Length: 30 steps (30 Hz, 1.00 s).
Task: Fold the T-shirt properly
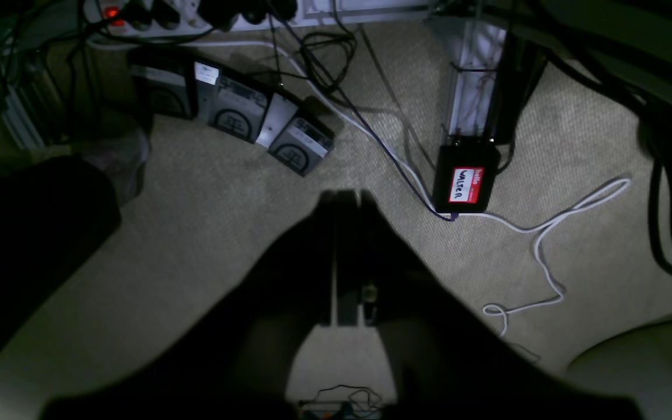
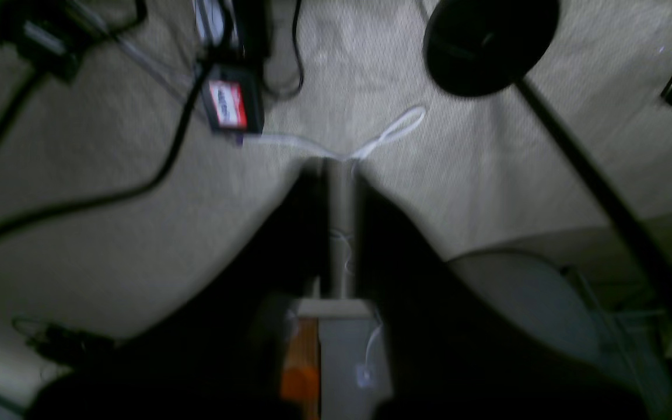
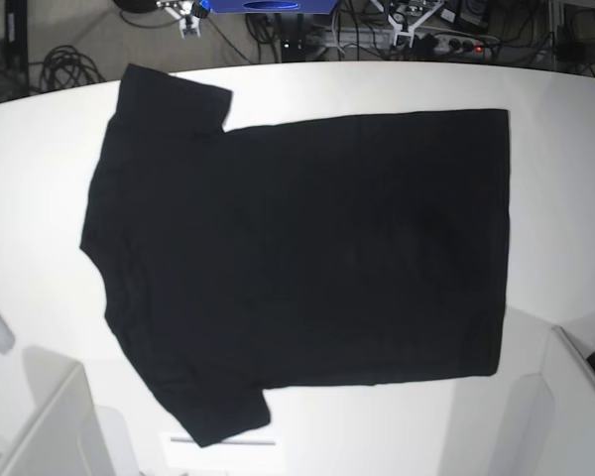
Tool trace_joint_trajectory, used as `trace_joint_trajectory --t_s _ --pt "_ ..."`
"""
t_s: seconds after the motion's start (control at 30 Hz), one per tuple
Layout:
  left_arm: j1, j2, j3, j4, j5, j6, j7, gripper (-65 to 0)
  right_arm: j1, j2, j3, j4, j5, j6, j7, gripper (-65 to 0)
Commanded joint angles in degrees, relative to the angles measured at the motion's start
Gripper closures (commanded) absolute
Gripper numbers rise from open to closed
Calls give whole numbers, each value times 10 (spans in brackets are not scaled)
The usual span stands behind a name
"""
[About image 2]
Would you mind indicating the black round lamp base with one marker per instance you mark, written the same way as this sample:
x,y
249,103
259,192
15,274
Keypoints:
x,y
474,49

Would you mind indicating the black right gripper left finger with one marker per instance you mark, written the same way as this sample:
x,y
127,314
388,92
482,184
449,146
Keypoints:
x,y
220,355

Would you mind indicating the black power adapter red label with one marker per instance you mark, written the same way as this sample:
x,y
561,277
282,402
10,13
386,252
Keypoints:
x,y
233,101

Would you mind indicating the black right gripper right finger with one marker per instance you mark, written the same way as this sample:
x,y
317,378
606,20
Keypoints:
x,y
452,356

